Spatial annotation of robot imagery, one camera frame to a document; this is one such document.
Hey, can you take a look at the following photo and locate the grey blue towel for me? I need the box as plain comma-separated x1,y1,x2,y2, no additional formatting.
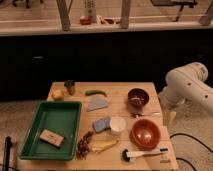
87,96,109,112

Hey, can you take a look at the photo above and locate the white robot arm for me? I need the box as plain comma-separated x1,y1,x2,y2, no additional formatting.
158,62,213,126

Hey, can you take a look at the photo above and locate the metal spoon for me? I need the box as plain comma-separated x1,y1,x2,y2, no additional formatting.
131,112,161,118

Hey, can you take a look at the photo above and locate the orange red bowl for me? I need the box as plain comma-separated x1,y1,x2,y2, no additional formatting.
130,119,161,150

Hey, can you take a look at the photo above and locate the dark maroon bowl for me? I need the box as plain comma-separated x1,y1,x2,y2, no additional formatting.
128,88,149,108

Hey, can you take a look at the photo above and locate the white cup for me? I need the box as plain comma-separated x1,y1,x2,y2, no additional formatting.
109,116,126,135

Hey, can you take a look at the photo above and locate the blue sponge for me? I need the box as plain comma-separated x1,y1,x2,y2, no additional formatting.
93,116,110,133

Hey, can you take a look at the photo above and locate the green cucumber toy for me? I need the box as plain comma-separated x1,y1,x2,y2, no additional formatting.
85,90,107,97

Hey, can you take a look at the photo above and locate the brown grape bunch toy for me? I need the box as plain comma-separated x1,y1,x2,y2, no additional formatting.
76,131,94,159

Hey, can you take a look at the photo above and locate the orange bread toy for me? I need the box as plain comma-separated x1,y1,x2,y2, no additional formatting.
51,90,64,101

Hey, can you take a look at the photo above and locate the green plastic tray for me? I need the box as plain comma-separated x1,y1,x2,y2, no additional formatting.
20,101,82,160

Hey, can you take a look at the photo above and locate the wooden block in tray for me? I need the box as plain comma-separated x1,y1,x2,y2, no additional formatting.
40,129,64,148

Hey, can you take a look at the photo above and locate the red object on shelf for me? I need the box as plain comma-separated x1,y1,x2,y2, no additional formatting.
79,16,92,25

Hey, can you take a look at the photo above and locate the black stand left edge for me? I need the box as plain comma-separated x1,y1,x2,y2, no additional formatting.
2,136,12,171

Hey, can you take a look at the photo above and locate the black cable on floor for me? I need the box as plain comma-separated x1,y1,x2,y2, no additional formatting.
169,132,213,171

